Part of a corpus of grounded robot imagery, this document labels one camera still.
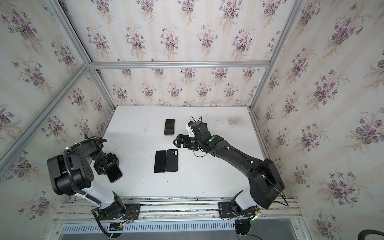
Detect black phone case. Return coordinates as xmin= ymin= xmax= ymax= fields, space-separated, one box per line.
xmin=166 ymin=149 xmax=179 ymax=173

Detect black phone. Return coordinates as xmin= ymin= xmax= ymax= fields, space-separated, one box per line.
xmin=154 ymin=150 xmax=167 ymax=174

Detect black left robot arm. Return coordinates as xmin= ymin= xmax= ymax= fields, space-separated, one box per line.
xmin=47 ymin=136 xmax=127 ymax=220

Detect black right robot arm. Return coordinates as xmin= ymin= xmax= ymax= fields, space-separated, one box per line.
xmin=173 ymin=134 xmax=285 ymax=210

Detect phone in pink case, front left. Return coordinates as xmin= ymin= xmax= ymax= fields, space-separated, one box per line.
xmin=105 ymin=164 xmax=123 ymax=183

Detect white vent grille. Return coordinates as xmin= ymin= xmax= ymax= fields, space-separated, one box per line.
xmin=61 ymin=220 xmax=235 ymax=235

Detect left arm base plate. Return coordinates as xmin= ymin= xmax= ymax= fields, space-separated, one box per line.
xmin=96 ymin=204 xmax=142 ymax=221

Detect aluminium rail front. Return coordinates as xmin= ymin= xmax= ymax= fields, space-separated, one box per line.
xmin=53 ymin=197 xmax=304 ymax=224

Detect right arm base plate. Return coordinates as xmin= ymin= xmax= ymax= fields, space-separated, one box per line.
xmin=218 ymin=202 xmax=260 ymax=221

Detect aluminium frame bar back top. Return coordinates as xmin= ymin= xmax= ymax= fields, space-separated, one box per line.
xmin=88 ymin=61 xmax=271 ymax=69

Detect aluminium frame beam left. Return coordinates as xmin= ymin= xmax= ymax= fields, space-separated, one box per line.
xmin=1 ymin=64 xmax=88 ymax=173

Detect aluminium frame post back left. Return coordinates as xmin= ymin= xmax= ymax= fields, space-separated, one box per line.
xmin=46 ymin=1 xmax=117 ymax=112

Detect aluminium frame post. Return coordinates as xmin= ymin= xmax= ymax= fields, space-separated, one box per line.
xmin=249 ymin=0 xmax=306 ymax=110
xmin=46 ymin=1 xmax=117 ymax=112

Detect aluminium frame post back right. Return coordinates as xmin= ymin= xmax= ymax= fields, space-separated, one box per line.
xmin=249 ymin=0 xmax=306 ymax=110

